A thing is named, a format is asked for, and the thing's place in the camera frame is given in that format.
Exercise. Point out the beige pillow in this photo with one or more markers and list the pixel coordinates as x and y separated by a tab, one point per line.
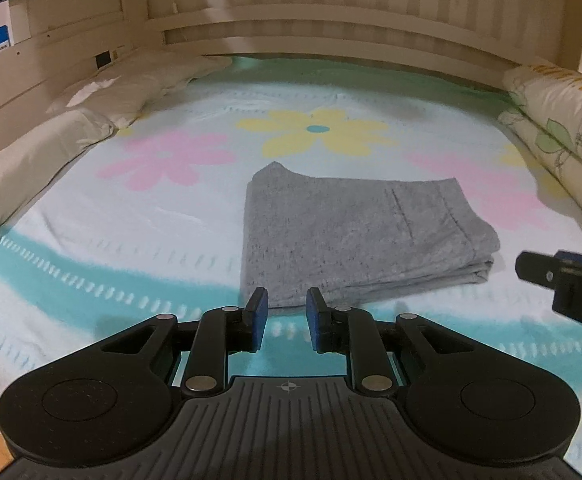
141	82
26	165

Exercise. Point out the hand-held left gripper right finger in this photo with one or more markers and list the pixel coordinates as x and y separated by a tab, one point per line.
316	320

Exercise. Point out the floral bed sheet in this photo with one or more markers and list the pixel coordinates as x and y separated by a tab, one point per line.
171	220

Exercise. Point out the folded floral quilt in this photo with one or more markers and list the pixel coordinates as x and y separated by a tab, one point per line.
566	120

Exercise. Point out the black wall socket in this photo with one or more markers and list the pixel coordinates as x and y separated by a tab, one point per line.
103	59

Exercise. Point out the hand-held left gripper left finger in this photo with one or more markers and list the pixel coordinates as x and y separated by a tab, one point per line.
258	320

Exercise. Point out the grey pants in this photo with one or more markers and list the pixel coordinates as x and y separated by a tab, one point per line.
346	235

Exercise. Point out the cream wooden bed frame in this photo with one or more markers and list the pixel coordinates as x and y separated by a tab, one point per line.
346	10

